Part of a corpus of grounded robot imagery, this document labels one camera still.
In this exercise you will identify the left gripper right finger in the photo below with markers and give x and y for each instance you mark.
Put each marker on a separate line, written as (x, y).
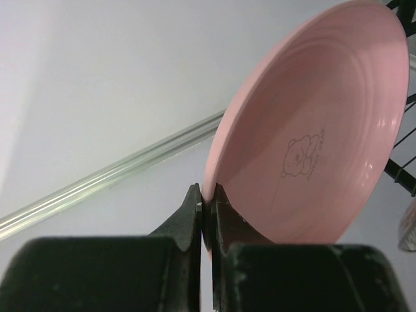
(228, 233)

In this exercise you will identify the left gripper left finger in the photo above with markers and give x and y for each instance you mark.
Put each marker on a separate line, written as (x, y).
(181, 273)

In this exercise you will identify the pink plate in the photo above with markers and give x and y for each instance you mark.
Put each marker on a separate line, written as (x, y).
(306, 138)

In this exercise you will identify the black wire dish rack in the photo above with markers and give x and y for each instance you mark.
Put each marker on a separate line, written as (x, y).
(401, 166)

